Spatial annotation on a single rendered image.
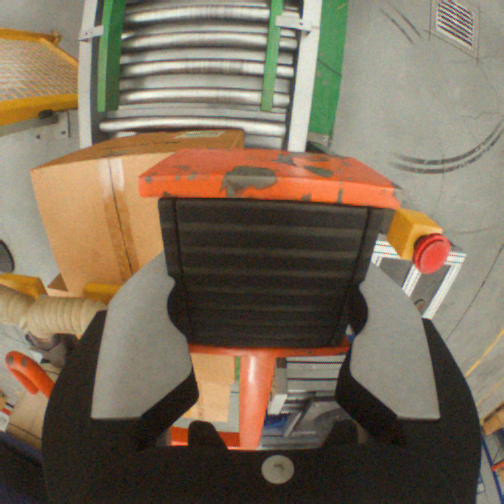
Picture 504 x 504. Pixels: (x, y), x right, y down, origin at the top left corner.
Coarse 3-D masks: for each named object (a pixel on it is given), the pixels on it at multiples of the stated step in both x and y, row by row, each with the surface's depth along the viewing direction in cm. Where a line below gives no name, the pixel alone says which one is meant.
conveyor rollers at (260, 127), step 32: (128, 0) 47; (192, 32) 55; (224, 32) 55; (256, 32) 55; (128, 64) 59; (160, 64) 59; (192, 64) 60; (224, 64) 60; (256, 64) 60; (288, 64) 60; (128, 96) 64; (160, 96) 65; (192, 96) 65; (224, 96) 65; (256, 96) 65; (288, 96) 65; (128, 128) 70; (160, 128) 70; (192, 128) 70; (224, 128) 70; (256, 128) 70
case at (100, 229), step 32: (64, 160) 39; (96, 160) 36; (128, 160) 37; (160, 160) 37; (64, 192) 39; (96, 192) 39; (128, 192) 39; (64, 224) 43; (96, 224) 43; (128, 224) 42; (64, 256) 47; (96, 256) 46; (128, 256) 46
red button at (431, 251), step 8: (416, 240) 36; (424, 240) 33; (432, 240) 33; (440, 240) 32; (416, 248) 34; (424, 248) 33; (432, 248) 33; (440, 248) 33; (448, 248) 33; (416, 256) 34; (424, 256) 33; (432, 256) 33; (440, 256) 33; (416, 264) 35; (424, 264) 34; (432, 264) 34; (440, 264) 34; (424, 272) 36
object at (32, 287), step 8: (0, 280) 28; (8, 280) 28; (16, 280) 28; (24, 280) 28; (32, 280) 28; (40, 280) 29; (16, 288) 29; (24, 288) 28; (32, 288) 28; (40, 288) 29; (32, 296) 29; (32, 344) 31
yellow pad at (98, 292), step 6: (84, 288) 28; (90, 288) 28; (96, 288) 28; (102, 288) 29; (108, 288) 29; (114, 288) 29; (84, 294) 28; (90, 294) 28; (96, 294) 28; (102, 294) 28; (108, 294) 28; (114, 294) 28; (96, 300) 29; (102, 300) 28; (108, 300) 28; (186, 414) 44
